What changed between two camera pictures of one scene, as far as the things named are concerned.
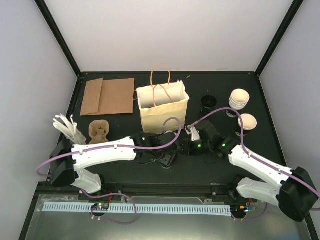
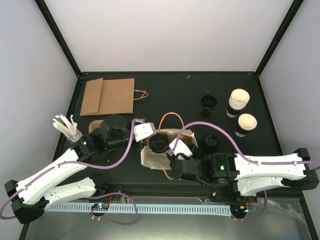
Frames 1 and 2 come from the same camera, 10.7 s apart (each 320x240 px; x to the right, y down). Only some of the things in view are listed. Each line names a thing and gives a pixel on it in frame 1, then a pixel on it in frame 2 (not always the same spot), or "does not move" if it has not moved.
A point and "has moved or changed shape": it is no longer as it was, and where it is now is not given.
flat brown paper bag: (92, 97) does not move
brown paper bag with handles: (117, 97) does not move
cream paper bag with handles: (161, 100) has moved or changed shape
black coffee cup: (208, 102) does not move
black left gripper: (174, 151) → (143, 143)
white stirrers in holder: (70, 128) does not move
